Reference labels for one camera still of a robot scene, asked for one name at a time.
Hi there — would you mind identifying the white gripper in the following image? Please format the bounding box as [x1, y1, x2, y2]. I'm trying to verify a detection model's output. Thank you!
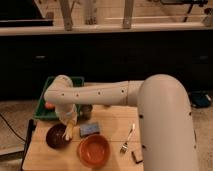
[55, 104, 78, 127]

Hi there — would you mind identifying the yellow banana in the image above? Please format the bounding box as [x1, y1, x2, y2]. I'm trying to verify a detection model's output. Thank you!
[63, 121, 75, 141]

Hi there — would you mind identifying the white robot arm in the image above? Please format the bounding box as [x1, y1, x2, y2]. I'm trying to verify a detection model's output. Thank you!
[44, 74, 199, 171]

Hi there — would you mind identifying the dark purple bowl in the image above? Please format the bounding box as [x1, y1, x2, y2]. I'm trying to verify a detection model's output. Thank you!
[46, 124, 71, 149]

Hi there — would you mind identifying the orange bowl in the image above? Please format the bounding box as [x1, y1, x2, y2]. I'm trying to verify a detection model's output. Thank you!
[77, 134, 110, 168]

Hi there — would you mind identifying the blue sponge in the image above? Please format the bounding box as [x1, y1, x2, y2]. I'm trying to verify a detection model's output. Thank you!
[80, 122, 100, 137]

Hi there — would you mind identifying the small metal cup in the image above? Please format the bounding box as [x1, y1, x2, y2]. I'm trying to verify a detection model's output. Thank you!
[81, 105, 93, 119]

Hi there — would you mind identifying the orange fruit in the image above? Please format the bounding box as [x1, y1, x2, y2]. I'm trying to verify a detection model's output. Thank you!
[45, 102, 55, 110]

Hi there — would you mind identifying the green plastic tray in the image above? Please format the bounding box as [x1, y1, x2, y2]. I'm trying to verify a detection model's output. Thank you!
[34, 76, 84, 121]

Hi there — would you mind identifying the silver fork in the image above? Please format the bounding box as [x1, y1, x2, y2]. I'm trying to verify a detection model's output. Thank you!
[120, 123, 135, 154]

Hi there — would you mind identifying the brown block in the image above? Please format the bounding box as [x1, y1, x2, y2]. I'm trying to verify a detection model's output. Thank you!
[131, 150, 143, 164]

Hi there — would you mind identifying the blue object on floor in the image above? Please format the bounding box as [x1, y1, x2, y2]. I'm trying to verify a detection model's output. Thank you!
[189, 92, 212, 108]

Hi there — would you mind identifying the black cable at left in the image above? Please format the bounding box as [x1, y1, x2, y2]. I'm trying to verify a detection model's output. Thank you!
[0, 113, 27, 143]

